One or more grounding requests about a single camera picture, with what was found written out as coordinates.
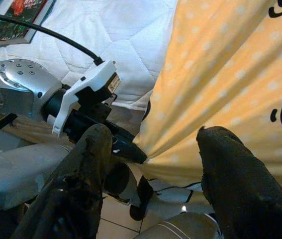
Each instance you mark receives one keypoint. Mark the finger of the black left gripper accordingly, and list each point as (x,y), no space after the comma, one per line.
(130,152)
(122,133)

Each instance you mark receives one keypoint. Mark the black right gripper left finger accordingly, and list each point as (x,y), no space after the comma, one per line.
(76,194)

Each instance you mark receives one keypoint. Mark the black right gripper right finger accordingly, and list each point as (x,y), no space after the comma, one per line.
(242,199)

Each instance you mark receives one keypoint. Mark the dark paperback book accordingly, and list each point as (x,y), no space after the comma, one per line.
(14,22)

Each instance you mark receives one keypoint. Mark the yellow cartoon print blanket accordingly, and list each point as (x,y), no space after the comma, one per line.
(230,74)

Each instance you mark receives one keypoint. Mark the silver robot leg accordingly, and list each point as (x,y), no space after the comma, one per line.
(19,174)

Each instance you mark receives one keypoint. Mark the grey robot foot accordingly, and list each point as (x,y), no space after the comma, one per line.
(180,226)

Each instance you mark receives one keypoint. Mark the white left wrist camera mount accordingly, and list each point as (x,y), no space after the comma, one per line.
(98,72)

